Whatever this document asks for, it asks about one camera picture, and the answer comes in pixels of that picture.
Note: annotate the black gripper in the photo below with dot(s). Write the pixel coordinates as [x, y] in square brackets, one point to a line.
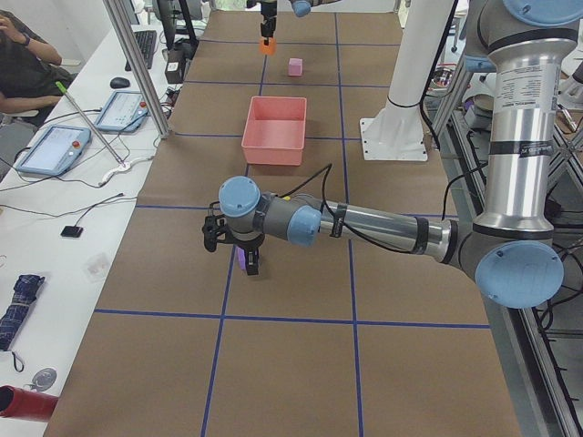
[268, 12]
[246, 243]

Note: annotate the orange foam block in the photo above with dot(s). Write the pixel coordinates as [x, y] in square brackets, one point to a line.
[268, 46]

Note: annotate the pink foam block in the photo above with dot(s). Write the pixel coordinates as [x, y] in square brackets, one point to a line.
[295, 67]

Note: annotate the pink plastic bin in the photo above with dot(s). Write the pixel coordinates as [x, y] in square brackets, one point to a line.
[274, 133]

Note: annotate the purple foam block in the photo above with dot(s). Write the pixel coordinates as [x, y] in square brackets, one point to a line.
[242, 258]

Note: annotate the black box with label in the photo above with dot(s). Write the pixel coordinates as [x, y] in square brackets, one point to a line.
[175, 66]

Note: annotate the black keyboard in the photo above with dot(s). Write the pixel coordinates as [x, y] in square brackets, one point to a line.
[147, 44]

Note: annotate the black computer mouse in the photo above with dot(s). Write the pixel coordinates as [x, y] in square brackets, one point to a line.
[119, 82]

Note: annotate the far teach pendant tablet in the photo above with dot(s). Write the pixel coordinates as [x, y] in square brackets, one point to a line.
[124, 113]

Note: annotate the teach pendant tablet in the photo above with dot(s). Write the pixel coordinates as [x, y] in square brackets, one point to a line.
[55, 151]
[124, 113]

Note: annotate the small black square device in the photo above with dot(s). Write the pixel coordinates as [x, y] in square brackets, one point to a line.
[71, 232]

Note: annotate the metal rod green tip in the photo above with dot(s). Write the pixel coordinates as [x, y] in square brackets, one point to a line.
[90, 124]

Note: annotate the near teach pendant tablet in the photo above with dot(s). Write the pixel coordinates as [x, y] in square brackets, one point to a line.
[55, 151]

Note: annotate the folded blue umbrella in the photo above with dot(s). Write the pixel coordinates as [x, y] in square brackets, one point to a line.
[25, 294]

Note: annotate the round metal disc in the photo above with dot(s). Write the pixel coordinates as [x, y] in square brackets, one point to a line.
[43, 380]

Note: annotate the seated person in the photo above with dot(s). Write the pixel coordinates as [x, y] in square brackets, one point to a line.
[30, 70]

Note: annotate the red cylinder bottle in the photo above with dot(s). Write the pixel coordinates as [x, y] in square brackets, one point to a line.
[17, 403]

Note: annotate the aluminium frame post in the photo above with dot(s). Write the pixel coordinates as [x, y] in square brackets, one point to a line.
[119, 19]

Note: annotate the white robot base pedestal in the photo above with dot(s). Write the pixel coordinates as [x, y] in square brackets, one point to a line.
[396, 133]

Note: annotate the aluminium frame rail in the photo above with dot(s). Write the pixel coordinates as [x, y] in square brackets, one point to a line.
[540, 351]

